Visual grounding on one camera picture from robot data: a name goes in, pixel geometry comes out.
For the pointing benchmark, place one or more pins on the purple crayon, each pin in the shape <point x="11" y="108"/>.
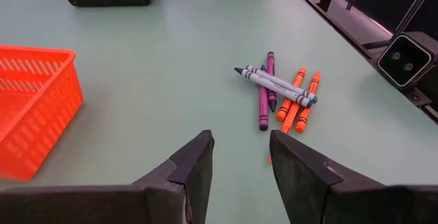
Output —
<point x="263" y="114"/>
<point x="270" y="63"/>

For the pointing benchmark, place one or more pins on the orange plastic basket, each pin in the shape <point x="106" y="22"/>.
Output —
<point x="34" y="114"/>

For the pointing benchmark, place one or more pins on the green table mat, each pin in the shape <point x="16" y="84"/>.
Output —
<point x="171" y="63"/>

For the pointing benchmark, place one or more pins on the orange crayon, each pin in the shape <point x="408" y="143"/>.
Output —
<point x="283" y="111"/>
<point x="305" y="114"/>
<point x="289" y="121"/>

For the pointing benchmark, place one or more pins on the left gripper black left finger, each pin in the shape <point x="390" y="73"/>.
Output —
<point x="191" y="169"/>

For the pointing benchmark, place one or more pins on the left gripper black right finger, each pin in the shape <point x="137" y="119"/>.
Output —
<point x="301" y="183"/>

